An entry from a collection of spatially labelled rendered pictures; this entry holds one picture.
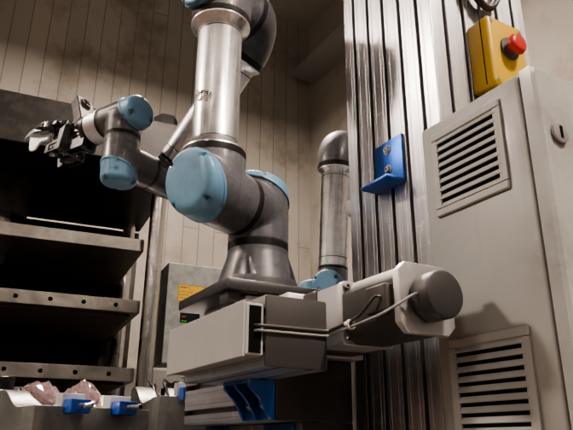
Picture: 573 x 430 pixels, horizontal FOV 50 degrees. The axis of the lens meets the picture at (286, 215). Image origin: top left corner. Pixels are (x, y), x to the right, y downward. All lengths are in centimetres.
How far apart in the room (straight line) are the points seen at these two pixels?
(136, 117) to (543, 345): 90
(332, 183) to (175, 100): 413
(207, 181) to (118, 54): 466
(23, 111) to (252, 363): 186
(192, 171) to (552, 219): 58
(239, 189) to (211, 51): 28
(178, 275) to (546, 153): 193
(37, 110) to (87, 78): 296
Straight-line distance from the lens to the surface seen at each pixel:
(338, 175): 158
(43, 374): 233
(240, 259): 111
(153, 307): 234
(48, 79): 536
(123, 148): 130
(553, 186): 78
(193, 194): 104
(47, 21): 564
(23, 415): 145
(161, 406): 155
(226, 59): 118
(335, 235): 153
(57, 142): 146
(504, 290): 79
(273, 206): 114
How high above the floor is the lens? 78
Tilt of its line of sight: 20 degrees up
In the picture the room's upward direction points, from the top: straight up
